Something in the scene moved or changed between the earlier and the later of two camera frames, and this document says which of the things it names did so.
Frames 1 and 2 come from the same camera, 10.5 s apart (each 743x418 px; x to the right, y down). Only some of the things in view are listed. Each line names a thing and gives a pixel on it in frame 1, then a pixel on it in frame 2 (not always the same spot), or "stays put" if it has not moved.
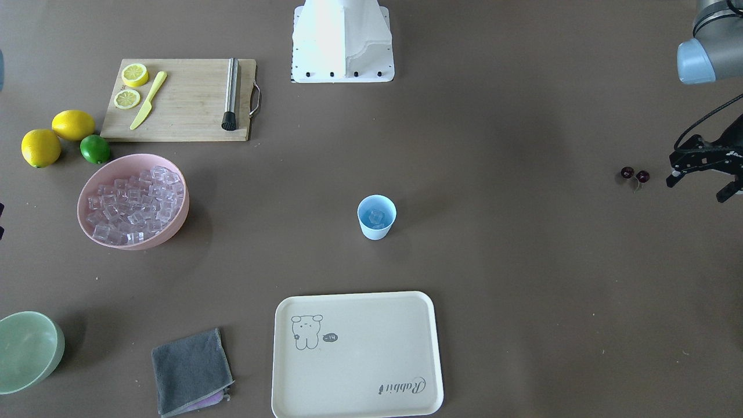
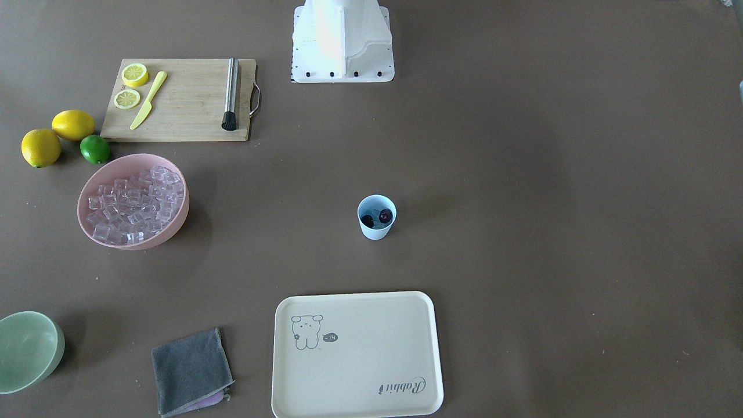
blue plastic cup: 377,213 stays put
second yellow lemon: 41,148 stays put
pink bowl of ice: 133,202 stays put
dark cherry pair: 641,176 to 385,216
